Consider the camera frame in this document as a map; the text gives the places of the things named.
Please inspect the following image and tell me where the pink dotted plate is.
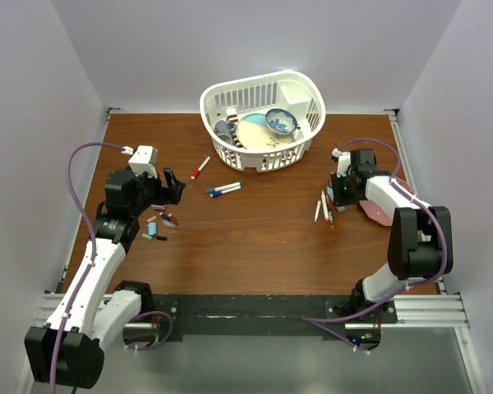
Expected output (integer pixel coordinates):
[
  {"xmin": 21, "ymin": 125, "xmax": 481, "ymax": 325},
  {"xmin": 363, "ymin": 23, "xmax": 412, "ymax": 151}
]
[{"xmin": 359, "ymin": 176, "xmax": 417, "ymax": 227}]

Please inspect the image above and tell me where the blue patterned bowl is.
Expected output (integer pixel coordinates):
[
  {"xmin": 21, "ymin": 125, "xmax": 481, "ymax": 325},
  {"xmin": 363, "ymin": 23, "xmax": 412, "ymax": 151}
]
[{"xmin": 265, "ymin": 108, "xmax": 297, "ymax": 135}]

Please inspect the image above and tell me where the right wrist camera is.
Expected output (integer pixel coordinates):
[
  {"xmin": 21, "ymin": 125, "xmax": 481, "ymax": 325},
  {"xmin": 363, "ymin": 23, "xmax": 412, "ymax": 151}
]
[{"xmin": 331, "ymin": 148, "xmax": 351, "ymax": 177}]

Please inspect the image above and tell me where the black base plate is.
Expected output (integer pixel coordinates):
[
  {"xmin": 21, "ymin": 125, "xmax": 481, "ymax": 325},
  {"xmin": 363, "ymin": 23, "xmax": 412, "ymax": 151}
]
[{"xmin": 122, "ymin": 294, "xmax": 398, "ymax": 346}]

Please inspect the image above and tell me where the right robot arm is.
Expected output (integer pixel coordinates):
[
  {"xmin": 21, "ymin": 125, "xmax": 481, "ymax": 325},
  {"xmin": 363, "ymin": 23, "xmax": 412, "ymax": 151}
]
[{"xmin": 331, "ymin": 149, "xmax": 454, "ymax": 323}]

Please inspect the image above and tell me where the thin red pen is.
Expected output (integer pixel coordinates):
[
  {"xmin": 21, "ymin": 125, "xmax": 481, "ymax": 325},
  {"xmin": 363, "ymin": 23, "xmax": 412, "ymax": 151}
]
[{"xmin": 325, "ymin": 195, "xmax": 334, "ymax": 231}]

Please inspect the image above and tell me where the grey mug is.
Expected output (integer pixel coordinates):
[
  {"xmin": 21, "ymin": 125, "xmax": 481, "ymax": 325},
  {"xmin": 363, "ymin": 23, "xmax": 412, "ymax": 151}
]
[{"xmin": 214, "ymin": 120, "xmax": 237, "ymax": 145}]

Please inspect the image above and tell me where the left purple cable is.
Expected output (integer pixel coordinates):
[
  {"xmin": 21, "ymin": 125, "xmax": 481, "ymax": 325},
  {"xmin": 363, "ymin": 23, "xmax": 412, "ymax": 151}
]
[{"xmin": 48, "ymin": 141, "xmax": 135, "ymax": 394}]

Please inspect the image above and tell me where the striped cup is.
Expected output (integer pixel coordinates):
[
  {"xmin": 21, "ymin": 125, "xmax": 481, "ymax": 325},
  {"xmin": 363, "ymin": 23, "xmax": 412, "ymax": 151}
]
[{"xmin": 226, "ymin": 108, "xmax": 243, "ymax": 148}]

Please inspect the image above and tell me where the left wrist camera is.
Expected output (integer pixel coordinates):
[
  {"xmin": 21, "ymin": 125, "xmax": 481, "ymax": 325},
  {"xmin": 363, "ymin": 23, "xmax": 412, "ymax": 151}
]
[{"xmin": 128, "ymin": 145, "xmax": 159, "ymax": 179}]

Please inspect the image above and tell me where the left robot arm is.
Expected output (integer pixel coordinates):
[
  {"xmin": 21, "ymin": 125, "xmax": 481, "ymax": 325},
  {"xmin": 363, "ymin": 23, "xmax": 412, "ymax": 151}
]
[{"xmin": 24, "ymin": 167, "xmax": 186, "ymax": 389}]

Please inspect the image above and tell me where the blue marker pen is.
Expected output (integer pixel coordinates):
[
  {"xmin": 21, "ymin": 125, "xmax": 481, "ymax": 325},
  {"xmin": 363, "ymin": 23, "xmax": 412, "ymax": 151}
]
[{"xmin": 209, "ymin": 186, "xmax": 242, "ymax": 198}]

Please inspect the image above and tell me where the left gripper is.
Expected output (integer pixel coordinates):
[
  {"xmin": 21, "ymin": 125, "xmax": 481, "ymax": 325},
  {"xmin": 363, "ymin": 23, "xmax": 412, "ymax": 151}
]
[{"xmin": 129, "ymin": 167, "xmax": 184, "ymax": 217}]

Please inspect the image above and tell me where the aluminium frame rail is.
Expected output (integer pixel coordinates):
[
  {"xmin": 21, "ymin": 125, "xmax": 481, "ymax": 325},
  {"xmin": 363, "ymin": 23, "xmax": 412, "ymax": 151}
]
[{"xmin": 394, "ymin": 295, "xmax": 469, "ymax": 328}]

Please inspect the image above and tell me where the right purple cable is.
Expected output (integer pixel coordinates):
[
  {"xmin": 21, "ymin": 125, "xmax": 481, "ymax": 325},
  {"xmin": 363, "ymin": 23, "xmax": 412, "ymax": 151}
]
[{"xmin": 302, "ymin": 137, "xmax": 455, "ymax": 354}]

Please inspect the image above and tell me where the white grey pen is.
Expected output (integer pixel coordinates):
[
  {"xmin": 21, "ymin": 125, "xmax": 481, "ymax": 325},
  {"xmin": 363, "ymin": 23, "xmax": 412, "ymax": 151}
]
[{"xmin": 314, "ymin": 200, "xmax": 321, "ymax": 223}]

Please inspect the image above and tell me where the white plastic basket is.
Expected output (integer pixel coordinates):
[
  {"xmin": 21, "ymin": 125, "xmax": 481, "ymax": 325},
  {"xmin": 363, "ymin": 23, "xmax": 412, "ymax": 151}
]
[{"xmin": 199, "ymin": 71, "xmax": 326, "ymax": 172}]

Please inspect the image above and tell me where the red marker pen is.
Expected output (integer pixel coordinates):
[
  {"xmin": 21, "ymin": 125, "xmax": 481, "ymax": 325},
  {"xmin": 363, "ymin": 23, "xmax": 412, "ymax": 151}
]
[{"xmin": 191, "ymin": 156, "xmax": 211, "ymax": 181}]

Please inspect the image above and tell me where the green marker pen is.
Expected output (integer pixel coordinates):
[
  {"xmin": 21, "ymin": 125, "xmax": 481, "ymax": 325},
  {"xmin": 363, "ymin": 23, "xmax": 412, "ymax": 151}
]
[{"xmin": 206, "ymin": 181, "xmax": 242, "ymax": 195}]

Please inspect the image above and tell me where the cream and blue plate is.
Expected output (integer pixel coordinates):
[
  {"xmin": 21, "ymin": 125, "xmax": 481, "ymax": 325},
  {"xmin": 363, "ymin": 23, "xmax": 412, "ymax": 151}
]
[{"xmin": 237, "ymin": 113, "xmax": 293, "ymax": 150}]

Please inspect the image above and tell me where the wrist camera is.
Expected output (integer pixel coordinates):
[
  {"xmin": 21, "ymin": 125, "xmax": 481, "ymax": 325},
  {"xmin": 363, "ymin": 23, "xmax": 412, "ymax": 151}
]
[
  {"xmin": 331, "ymin": 148, "xmax": 351, "ymax": 177},
  {"xmin": 128, "ymin": 145, "xmax": 159, "ymax": 179}
]

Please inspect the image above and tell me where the blue highlighter cap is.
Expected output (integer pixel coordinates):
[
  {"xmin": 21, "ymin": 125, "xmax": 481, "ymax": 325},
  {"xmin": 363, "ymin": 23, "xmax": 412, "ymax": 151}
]
[{"xmin": 148, "ymin": 222, "xmax": 157, "ymax": 236}]

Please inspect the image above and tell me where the blue highlighter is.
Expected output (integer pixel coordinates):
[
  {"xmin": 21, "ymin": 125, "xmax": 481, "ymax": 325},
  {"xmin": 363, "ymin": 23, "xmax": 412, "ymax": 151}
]
[{"xmin": 326, "ymin": 186, "xmax": 345, "ymax": 212}]

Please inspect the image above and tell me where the purple cable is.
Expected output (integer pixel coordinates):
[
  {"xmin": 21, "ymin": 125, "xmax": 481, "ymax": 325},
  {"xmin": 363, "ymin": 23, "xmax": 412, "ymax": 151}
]
[
  {"xmin": 48, "ymin": 141, "xmax": 135, "ymax": 394},
  {"xmin": 302, "ymin": 137, "xmax": 455, "ymax": 354}
]

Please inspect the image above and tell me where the clear red pen cap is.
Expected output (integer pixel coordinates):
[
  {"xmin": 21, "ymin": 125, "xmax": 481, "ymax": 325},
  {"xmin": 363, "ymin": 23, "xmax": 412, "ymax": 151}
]
[{"xmin": 162, "ymin": 220, "xmax": 177, "ymax": 228}]

